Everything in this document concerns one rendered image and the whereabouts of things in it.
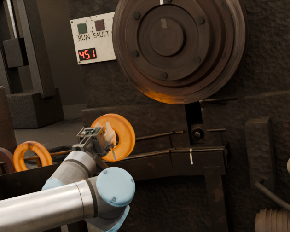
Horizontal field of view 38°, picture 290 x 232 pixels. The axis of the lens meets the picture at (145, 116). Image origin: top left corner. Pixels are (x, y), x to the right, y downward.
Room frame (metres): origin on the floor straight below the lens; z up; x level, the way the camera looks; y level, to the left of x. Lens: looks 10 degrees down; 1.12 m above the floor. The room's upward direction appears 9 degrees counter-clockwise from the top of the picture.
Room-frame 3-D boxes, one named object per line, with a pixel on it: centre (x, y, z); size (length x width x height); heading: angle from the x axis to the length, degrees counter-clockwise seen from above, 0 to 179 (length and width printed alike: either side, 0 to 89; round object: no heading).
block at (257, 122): (1.38, -0.38, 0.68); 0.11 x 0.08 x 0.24; 157
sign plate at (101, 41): (1.70, 0.12, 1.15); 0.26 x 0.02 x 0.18; 67
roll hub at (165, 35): (1.37, -0.12, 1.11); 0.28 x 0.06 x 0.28; 67
